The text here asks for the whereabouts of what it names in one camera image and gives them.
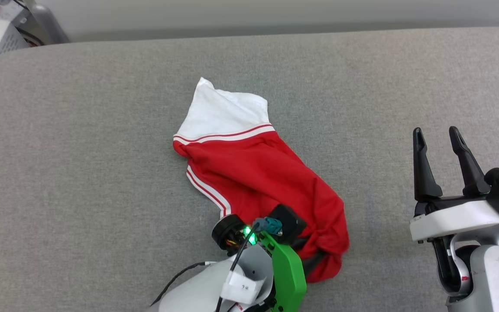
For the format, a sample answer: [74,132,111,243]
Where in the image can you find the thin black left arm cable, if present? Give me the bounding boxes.
[215,221,261,312]
[150,260,217,306]

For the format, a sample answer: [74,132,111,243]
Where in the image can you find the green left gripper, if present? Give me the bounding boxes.
[212,214,327,312]

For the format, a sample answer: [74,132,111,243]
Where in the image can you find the white paper cable label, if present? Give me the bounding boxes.
[220,270,266,305]

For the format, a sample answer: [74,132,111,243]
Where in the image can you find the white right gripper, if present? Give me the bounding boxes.
[410,126,499,242]

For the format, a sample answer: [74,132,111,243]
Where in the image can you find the teal cable connector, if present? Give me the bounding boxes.
[253,217,284,237]

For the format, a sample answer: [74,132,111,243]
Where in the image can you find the red and white garment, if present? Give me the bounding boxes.
[172,77,350,284]

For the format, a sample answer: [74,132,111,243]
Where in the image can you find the grey fabric sofa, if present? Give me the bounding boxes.
[0,27,499,312]

